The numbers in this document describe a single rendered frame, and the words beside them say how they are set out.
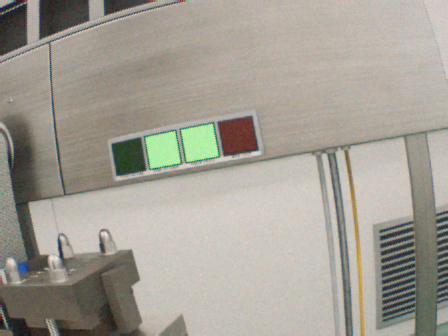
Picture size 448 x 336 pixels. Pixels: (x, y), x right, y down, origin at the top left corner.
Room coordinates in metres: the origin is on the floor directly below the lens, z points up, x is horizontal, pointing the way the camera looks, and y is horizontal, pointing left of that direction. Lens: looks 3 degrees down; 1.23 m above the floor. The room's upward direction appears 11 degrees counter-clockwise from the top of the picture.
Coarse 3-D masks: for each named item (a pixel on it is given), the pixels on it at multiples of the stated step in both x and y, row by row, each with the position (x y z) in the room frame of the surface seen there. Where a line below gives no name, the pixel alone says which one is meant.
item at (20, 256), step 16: (0, 176) 1.56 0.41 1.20; (0, 192) 1.54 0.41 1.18; (0, 208) 1.53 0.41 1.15; (0, 224) 1.51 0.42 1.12; (16, 224) 1.60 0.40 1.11; (0, 240) 1.49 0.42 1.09; (16, 240) 1.58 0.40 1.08; (0, 256) 1.47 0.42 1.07; (16, 256) 1.56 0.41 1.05; (0, 272) 1.44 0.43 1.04
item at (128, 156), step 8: (120, 144) 1.66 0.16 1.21; (128, 144) 1.66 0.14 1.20; (136, 144) 1.65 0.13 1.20; (120, 152) 1.66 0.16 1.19; (128, 152) 1.66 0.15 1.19; (136, 152) 1.65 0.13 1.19; (120, 160) 1.66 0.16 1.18; (128, 160) 1.66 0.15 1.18; (136, 160) 1.65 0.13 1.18; (120, 168) 1.66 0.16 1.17; (128, 168) 1.66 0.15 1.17; (136, 168) 1.65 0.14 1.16; (144, 168) 1.65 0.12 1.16
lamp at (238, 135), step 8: (240, 120) 1.62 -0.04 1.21; (248, 120) 1.62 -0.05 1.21; (224, 128) 1.63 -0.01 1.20; (232, 128) 1.62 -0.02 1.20; (240, 128) 1.62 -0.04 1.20; (248, 128) 1.62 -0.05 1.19; (224, 136) 1.63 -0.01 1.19; (232, 136) 1.62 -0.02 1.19; (240, 136) 1.62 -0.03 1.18; (248, 136) 1.62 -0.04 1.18; (224, 144) 1.63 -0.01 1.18; (232, 144) 1.63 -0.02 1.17; (240, 144) 1.62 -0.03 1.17; (248, 144) 1.62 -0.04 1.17; (232, 152) 1.63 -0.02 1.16
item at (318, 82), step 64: (192, 0) 1.64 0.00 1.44; (256, 0) 1.62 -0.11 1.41; (320, 0) 1.60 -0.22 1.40; (384, 0) 1.57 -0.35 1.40; (0, 64) 1.71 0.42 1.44; (64, 64) 1.68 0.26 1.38; (128, 64) 1.66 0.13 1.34; (192, 64) 1.64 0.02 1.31; (256, 64) 1.62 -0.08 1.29; (320, 64) 1.60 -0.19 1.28; (384, 64) 1.58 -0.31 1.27; (64, 128) 1.68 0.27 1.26; (128, 128) 1.66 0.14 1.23; (320, 128) 1.61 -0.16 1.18; (384, 128) 1.58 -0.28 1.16; (64, 192) 1.70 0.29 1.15
